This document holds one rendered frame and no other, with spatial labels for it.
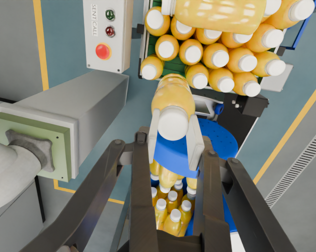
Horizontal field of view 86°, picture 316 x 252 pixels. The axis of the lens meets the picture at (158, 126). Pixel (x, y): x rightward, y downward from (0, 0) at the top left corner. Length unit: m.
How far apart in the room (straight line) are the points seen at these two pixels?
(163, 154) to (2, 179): 0.52
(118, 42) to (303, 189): 2.62
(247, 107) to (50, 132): 0.74
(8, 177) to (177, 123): 0.63
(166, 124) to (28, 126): 0.68
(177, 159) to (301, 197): 2.51
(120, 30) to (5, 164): 0.56
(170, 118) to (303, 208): 2.91
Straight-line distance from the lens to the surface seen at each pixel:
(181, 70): 0.68
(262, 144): 2.10
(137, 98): 1.70
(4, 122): 0.89
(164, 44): 0.47
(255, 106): 0.67
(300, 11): 0.55
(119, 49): 0.50
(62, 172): 0.91
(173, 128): 0.21
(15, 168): 0.76
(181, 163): 0.45
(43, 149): 0.82
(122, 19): 0.49
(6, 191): 0.75
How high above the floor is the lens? 1.57
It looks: 62 degrees down
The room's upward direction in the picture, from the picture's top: 169 degrees counter-clockwise
